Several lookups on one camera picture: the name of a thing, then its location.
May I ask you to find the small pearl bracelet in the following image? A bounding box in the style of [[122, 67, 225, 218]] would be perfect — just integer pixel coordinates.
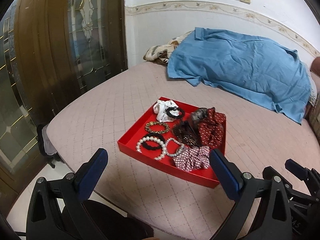
[[164, 137, 186, 158]]

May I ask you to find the red patterned scrunchie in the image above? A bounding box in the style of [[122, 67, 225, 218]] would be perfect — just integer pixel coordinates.
[[197, 107, 226, 148]]

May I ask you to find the blue cloth sheet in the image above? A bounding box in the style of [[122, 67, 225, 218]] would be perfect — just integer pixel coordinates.
[[167, 27, 311, 124]]

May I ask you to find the gold leopard hair tie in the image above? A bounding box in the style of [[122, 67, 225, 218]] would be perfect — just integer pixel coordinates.
[[145, 121, 171, 135]]

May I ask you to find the brown beaded hair clip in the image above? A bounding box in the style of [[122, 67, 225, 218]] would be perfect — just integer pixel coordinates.
[[172, 121, 201, 147]]

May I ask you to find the striped brown pillow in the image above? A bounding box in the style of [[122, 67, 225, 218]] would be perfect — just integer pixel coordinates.
[[304, 57, 319, 140]]

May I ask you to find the pink quilted mattress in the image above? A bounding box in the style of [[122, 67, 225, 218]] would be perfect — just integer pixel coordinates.
[[47, 62, 319, 239]]

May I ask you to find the red shallow tray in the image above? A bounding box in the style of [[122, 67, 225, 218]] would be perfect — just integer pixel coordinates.
[[118, 100, 226, 189]]

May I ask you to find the beige floral patterned blanket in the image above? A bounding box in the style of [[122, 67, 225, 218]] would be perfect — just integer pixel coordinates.
[[143, 31, 192, 66]]

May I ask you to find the grey black fluffy scrunchie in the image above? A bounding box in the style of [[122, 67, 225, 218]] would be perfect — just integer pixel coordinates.
[[188, 107, 208, 128]]

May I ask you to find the white pearl bead bracelet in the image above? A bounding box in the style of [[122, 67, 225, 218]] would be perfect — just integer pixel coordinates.
[[135, 135, 167, 161]]

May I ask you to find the red white plaid scrunchie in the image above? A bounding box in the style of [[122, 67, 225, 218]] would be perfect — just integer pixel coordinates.
[[172, 146, 210, 172]]

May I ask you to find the white dotted scrunchie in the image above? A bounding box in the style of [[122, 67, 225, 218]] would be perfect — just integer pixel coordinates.
[[153, 100, 178, 122]]

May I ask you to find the dark wooden glass door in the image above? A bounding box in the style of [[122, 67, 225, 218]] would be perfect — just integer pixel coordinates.
[[1, 0, 127, 216]]

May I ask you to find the small black hair tie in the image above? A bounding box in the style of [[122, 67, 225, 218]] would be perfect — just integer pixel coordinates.
[[165, 106, 186, 119]]

